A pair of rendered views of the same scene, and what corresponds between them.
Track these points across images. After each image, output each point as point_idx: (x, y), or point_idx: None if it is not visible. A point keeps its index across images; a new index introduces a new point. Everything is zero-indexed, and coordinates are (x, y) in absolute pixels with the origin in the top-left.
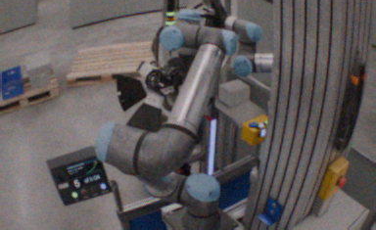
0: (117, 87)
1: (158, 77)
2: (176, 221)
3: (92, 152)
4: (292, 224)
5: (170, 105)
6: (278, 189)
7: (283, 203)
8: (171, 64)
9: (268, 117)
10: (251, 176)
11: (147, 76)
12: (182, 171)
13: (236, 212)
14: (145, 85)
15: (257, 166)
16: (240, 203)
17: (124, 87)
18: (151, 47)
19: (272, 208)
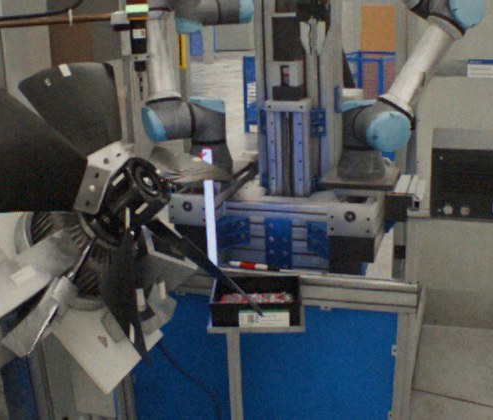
0: (123, 324)
1: (149, 169)
2: (384, 179)
3: (443, 132)
4: (342, 96)
5: (200, 177)
6: (335, 70)
7: (338, 80)
8: (315, 1)
9: (327, 6)
10: (306, 107)
11: (141, 190)
12: (241, 276)
13: (295, 200)
14: (162, 202)
15: (298, 96)
16: (274, 203)
17: (129, 292)
18: None
19: (338, 97)
